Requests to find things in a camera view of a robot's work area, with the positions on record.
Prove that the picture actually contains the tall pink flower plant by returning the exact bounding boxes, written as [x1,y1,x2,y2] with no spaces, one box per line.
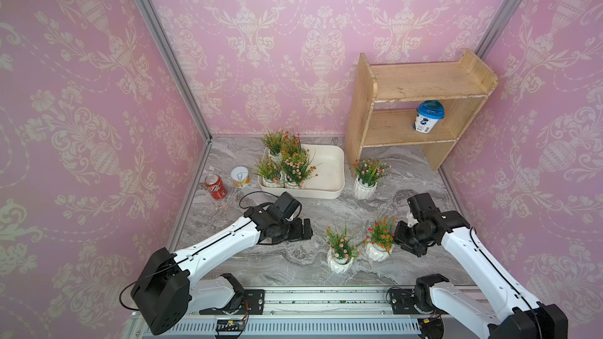
[282,148,318,189]

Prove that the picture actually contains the red flower plant white pot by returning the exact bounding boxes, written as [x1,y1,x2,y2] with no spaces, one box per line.
[281,132,305,156]

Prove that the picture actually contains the orange flower plant white pot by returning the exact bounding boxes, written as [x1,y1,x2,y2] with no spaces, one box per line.
[262,131,286,164]

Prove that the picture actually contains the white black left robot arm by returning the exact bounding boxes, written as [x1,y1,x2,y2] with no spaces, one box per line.
[130,203,313,335]

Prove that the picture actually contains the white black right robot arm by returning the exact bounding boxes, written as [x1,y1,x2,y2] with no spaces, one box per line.
[394,210,568,338]

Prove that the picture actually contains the cream plastic storage box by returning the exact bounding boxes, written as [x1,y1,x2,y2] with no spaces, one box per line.
[255,144,345,199]

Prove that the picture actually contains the white yellow tin can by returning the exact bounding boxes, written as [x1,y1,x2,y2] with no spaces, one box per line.
[231,166,251,188]

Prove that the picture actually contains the red cola can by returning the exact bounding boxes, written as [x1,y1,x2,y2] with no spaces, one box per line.
[204,174,227,200]

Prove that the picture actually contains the blue lid white tub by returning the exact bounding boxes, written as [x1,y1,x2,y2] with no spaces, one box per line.
[413,100,445,133]

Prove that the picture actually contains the wooden two-tier shelf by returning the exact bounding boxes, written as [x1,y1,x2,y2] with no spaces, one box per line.
[344,50,499,170]

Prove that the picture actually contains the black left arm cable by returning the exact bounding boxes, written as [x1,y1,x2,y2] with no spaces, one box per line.
[118,190,284,312]

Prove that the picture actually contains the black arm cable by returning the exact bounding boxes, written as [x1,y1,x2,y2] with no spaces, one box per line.
[468,227,545,339]
[118,190,284,312]

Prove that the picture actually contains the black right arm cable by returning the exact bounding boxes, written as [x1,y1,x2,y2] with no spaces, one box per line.
[468,227,545,339]

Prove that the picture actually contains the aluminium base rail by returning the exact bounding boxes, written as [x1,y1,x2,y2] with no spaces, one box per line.
[123,285,538,339]

